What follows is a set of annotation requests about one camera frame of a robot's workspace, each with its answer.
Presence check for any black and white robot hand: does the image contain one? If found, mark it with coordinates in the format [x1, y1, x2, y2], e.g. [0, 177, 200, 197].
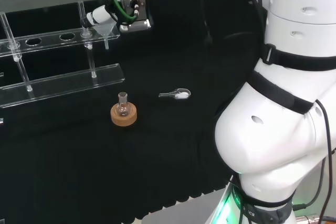
[80, 0, 153, 34]

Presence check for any clear plastic funnel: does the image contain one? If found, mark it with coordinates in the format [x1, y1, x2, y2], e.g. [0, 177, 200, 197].
[93, 22, 117, 50]

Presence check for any glass weighing funnel with powder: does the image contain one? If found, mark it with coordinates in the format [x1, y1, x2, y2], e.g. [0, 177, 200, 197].
[158, 88, 192, 101]

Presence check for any clear acrylic funnel stand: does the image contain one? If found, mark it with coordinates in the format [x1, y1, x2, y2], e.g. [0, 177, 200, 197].
[0, 0, 126, 109]

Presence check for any black bench cloth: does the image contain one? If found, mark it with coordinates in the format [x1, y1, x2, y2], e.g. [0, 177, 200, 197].
[0, 0, 268, 221]

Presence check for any small round-bottom glass flask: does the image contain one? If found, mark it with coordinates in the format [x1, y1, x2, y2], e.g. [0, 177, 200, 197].
[115, 91, 132, 117]

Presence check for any cork ring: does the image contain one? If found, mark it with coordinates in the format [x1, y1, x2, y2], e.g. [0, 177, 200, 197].
[110, 102, 138, 127]

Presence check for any thin black cable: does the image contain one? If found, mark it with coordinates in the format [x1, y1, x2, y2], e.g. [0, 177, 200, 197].
[292, 99, 336, 224]

